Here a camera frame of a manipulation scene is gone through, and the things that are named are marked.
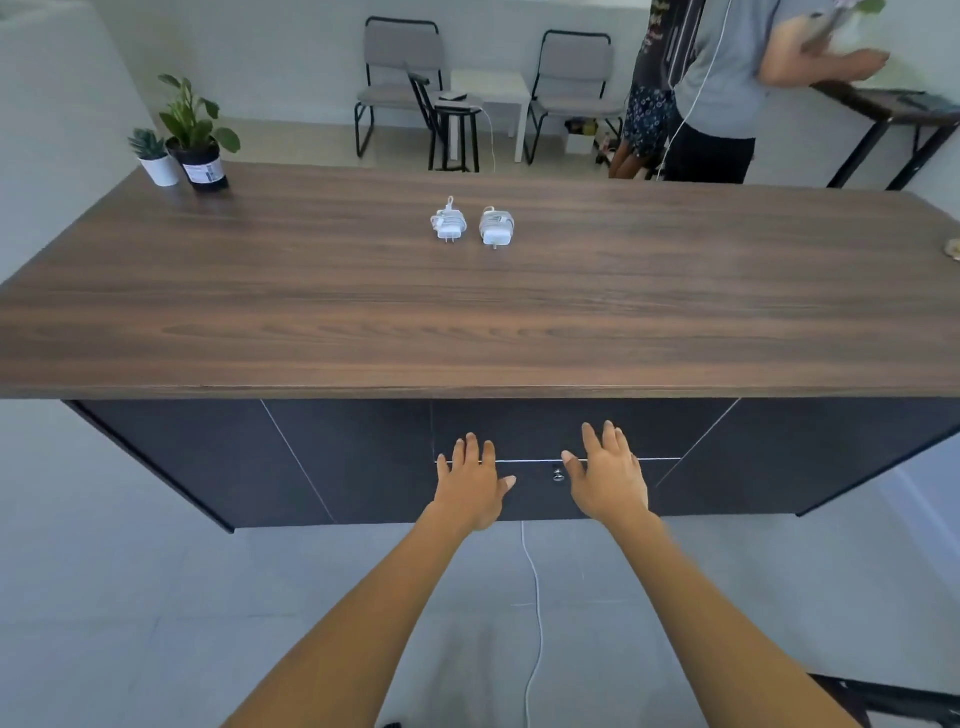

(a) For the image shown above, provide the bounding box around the person's right hand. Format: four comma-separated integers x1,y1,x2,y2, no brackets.
562,421,652,530

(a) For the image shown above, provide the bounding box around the person's left hand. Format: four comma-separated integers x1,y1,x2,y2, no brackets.
425,433,517,534

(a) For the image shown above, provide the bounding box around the white drawer with dark front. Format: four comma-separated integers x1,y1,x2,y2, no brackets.
433,457,682,523

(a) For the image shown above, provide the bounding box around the white charger adapter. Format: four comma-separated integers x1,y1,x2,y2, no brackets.
430,196,469,244
478,206,517,250

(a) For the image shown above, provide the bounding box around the person's right forearm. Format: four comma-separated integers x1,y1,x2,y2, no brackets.
603,511,860,728

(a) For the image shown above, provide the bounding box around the person's left forearm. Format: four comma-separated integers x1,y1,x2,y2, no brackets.
223,508,481,728

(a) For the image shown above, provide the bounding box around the dark grey desk cabinet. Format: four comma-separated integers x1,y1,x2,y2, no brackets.
63,397,960,535

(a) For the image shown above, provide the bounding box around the small white box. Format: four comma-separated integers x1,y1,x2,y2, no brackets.
563,119,600,157

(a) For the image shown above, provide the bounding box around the black bar stool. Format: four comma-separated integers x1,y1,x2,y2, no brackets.
407,69,486,175

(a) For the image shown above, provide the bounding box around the white side table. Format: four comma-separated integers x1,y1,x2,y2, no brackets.
448,69,533,165

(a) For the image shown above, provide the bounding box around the green plant in black pot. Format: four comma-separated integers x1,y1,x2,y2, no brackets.
157,73,242,193

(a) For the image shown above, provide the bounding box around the grey folding chair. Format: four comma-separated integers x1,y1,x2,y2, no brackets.
523,29,628,167
353,16,447,160

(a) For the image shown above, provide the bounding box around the succulent in white pot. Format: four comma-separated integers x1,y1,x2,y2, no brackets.
127,128,183,189

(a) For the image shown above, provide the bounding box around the white cable on floor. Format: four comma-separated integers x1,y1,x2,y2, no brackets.
520,521,546,728

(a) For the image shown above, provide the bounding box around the long thin white cable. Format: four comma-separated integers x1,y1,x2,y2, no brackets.
655,0,734,182

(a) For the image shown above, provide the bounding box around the black metal desk frame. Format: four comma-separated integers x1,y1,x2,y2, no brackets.
812,80,960,192

